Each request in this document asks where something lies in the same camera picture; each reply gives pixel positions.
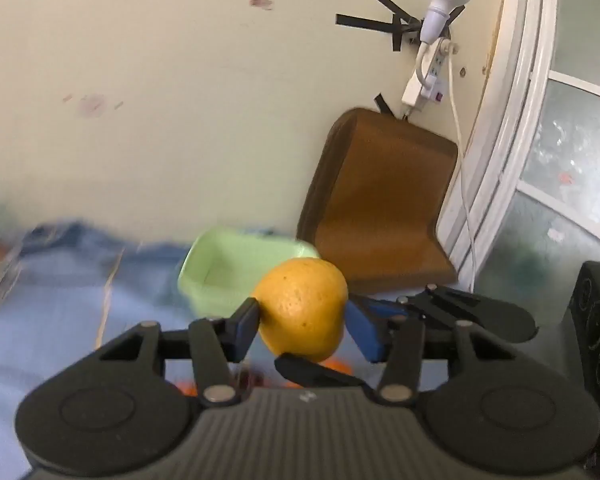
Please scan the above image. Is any yellow lemon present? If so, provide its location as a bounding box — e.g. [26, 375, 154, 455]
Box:
[252, 257, 350, 363]

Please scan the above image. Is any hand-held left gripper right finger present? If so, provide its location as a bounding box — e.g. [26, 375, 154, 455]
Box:
[346, 304, 517, 404]

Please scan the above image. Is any orange tangerine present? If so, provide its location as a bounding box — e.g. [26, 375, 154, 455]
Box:
[324, 357, 354, 377]

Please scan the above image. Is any white power strip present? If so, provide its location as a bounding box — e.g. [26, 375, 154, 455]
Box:
[401, 40, 453, 109]

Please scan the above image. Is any white window frame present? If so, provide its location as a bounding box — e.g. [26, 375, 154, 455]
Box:
[437, 0, 600, 291]

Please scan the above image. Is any cluster of black tape strips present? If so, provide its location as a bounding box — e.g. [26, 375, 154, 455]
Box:
[336, 0, 467, 117]

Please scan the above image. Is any light blue blanket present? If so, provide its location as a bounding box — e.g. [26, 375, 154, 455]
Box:
[0, 217, 461, 480]

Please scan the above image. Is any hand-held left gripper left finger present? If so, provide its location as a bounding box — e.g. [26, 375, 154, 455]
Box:
[99, 297, 262, 407]

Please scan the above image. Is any brown woven seat cushion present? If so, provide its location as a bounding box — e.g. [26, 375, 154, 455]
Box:
[296, 108, 460, 295]

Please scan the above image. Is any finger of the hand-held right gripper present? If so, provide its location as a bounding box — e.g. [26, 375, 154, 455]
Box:
[352, 284, 539, 344]
[274, 353, 367, 389]

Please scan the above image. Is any white power cable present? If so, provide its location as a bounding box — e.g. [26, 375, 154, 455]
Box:
[447, 42, 481, 293]

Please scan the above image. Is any light green plastic basin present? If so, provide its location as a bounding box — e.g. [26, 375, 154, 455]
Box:
[177, 227, 321, 318]

